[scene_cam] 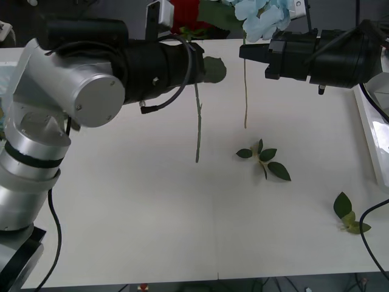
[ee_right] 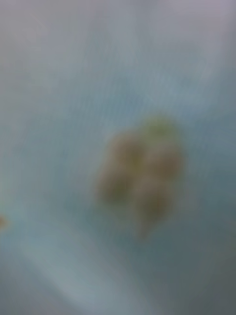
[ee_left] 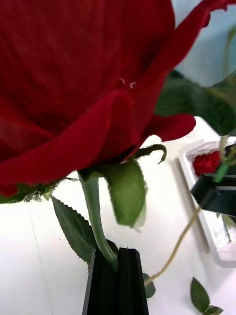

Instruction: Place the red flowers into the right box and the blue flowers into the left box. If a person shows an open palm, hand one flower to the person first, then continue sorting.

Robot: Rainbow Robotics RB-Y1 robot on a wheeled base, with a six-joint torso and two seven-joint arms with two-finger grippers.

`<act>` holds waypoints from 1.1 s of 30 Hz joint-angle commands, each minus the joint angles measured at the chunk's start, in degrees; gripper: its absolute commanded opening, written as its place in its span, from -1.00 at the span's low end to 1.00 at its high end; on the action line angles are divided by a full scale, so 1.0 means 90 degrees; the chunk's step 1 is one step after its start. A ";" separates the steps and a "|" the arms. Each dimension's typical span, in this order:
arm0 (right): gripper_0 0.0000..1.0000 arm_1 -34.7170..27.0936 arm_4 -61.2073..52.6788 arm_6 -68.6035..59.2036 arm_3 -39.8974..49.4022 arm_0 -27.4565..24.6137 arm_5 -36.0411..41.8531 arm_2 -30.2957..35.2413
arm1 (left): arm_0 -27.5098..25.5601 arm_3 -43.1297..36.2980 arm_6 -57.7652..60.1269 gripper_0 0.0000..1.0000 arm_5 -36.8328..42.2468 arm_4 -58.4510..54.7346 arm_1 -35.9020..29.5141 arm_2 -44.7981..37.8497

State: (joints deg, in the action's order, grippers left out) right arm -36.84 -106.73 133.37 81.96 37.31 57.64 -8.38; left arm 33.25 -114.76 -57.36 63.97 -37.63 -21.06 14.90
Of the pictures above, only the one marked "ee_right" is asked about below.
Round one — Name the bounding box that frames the pale blue artificial flower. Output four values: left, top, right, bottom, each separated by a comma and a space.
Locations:
0, 0, 236, 315

